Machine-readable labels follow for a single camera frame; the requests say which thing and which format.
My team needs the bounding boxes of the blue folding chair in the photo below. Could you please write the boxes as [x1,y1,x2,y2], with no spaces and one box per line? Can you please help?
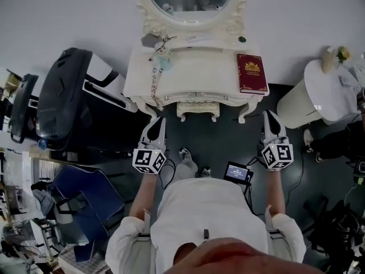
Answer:
[52,164,127,264]

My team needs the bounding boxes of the red hardcover book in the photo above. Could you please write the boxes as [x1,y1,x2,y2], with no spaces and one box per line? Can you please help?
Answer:
[236,53,270,96]

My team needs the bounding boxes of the person's left forearm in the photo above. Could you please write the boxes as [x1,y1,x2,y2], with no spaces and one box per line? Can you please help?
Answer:
[128,171,158,220]

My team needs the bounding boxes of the person's white shirt torso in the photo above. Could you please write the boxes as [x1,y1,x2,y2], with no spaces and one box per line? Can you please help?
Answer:
[104,178,307,274]

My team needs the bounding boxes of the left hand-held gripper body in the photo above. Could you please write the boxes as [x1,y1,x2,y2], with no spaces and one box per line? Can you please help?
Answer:
[132,137,168,175]

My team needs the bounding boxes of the person's face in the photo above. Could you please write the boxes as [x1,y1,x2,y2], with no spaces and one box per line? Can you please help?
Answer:
[162,236,329,274]

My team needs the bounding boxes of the white stool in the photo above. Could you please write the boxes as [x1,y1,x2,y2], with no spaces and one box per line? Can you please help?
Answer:
[176,101,221,123]

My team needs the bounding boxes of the vase with yellow flower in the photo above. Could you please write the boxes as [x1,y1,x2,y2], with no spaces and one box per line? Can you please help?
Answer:
[321,45,351,74]

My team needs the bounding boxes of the person's right forearm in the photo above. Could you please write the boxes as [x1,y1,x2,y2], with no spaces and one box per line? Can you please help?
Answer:
[266,168,286,218]

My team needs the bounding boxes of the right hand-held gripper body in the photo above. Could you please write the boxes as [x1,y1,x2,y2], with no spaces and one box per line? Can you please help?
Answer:
[257,136,294,170]

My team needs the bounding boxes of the round white side table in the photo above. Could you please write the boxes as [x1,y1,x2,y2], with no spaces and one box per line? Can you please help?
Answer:
[276,59,365,130]

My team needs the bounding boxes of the small plush doll charm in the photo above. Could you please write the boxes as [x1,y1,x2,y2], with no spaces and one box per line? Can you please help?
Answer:
[153,35,177,71]

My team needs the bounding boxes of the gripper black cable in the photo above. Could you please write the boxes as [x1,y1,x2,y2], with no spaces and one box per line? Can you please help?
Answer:
[284,152,305,209]
[157,158,177,190]

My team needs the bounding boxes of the beaded chain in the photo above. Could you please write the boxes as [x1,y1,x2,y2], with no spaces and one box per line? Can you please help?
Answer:
[149,66,165,110]

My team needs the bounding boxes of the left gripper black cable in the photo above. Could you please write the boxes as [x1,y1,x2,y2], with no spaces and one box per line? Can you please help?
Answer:
[157,158,177,190]

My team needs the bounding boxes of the small black screen device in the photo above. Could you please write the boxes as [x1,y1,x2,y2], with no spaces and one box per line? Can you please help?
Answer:
[223,161,254,186]

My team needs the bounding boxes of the large black office chair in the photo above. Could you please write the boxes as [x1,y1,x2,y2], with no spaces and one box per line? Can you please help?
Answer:
[36,47,138,154]

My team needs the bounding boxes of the white dressing table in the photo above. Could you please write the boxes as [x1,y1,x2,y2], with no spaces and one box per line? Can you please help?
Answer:
[123,0,270,124]

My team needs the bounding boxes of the pile of black equipment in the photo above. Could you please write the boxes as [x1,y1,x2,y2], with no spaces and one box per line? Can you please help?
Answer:
[302,195,365,271]

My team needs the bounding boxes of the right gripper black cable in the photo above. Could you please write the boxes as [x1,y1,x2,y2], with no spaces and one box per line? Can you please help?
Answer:
[284,152,305,209]

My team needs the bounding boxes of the person's legs grey trousers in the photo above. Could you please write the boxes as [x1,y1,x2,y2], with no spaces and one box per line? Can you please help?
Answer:
[173,155,210,184]

